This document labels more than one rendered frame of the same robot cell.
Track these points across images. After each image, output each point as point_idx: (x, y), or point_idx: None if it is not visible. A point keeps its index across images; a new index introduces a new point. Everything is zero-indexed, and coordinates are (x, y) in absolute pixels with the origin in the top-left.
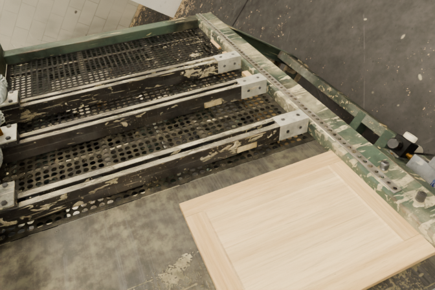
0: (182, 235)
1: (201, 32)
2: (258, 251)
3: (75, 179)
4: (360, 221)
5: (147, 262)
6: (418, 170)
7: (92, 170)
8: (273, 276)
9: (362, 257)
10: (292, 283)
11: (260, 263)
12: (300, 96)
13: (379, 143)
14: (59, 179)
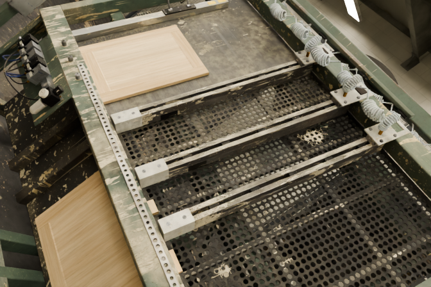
0: (204, 61)
1: None
2: (165, 50)
3: (273, 73)
4: (108, 60)
5: (219, 52)
6: (52, 83)
7: (272, 98)
8: (160, 42)
9: (116, 47)
10: (152, 40)
11: (165, 47)
12: (106, 149)
13: (4, 235)
14: (292, 93)
